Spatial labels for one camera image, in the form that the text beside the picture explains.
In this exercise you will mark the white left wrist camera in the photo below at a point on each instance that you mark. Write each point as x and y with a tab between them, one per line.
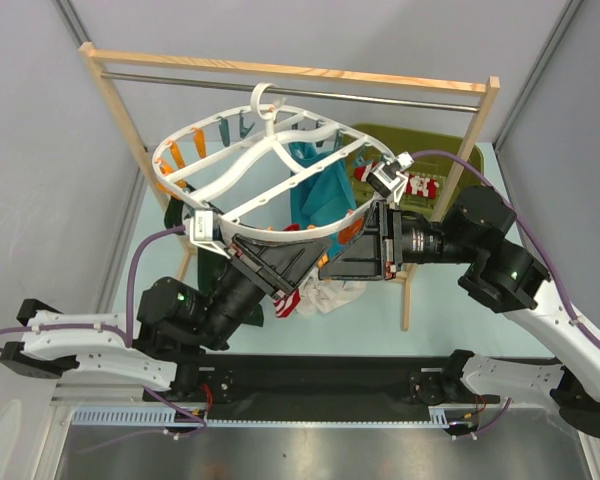
204	232

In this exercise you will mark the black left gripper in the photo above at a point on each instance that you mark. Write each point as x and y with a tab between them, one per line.
290	258

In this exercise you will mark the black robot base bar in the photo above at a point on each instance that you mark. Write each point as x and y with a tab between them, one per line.
233	377

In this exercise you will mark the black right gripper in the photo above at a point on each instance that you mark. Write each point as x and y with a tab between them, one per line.
386	238

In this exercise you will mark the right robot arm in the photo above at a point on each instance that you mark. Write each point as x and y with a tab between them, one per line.
503	277

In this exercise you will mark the metal hanging rod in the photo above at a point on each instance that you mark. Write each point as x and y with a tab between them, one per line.
225	86

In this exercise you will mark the wooden drying rack frame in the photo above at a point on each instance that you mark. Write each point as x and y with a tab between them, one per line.
96	61

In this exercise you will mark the teal cloth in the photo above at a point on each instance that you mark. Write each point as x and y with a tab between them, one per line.
325	197

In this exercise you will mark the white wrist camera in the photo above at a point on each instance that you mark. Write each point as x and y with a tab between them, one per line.
204	232
388	177

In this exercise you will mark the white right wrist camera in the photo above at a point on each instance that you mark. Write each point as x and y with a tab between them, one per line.
388	177

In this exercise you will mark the orange clothespin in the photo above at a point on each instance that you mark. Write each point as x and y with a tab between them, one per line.
323	261
348	233

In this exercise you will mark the white round clip hanger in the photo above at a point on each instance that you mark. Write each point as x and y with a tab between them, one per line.
238	164

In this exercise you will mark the red white striped santa sock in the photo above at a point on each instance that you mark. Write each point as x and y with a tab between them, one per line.
286	306

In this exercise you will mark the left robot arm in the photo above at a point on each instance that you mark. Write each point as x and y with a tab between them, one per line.
160	342

